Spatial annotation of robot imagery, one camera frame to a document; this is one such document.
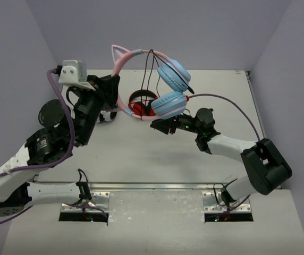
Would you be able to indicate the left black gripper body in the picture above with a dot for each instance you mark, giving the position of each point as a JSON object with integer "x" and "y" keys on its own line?
{"x": 105, "y": 88}

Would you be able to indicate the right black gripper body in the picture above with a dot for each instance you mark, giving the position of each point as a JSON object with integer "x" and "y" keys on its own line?
{"x": 186, "y": 123}

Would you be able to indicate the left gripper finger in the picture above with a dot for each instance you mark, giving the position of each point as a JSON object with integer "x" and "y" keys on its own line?
{"x": 109, "y": 94}
{"x": 108, "y": 82}

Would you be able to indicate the pink blue cat-ear headphones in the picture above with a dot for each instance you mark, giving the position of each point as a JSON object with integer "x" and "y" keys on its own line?
{"x": 171, "y": 73}

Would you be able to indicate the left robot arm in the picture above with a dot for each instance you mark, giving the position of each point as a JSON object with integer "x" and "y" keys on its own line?
{"x": 52, "y": 145}

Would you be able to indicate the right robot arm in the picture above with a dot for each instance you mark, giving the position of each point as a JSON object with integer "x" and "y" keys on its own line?
{"x": 265, "y": 166}

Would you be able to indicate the black white headphones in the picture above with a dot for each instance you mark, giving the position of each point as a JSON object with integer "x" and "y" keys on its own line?
{"x": 105, "y": 117}

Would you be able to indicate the red black headphones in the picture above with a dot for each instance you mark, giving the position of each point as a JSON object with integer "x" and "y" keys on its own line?
{"x": 140, "y": 102}

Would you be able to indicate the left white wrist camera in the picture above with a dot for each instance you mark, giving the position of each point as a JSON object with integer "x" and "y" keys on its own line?
{"x": 74, "y": 74}

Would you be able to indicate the right metal mounting bracket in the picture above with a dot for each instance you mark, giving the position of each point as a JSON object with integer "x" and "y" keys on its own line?
{"x": 212, "y": 202}

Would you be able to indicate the metal mounting bracket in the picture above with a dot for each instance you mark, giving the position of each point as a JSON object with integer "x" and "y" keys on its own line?
{"x": 98, "y": 203}
{"x": 212, "y": 202}

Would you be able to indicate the metal table edge rail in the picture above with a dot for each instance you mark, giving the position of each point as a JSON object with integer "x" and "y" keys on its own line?
{"x": 145, "y": 186}

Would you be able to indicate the left metal mounting bracket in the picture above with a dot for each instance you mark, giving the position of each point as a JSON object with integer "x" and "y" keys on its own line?
{"x": 98, "y": 203}

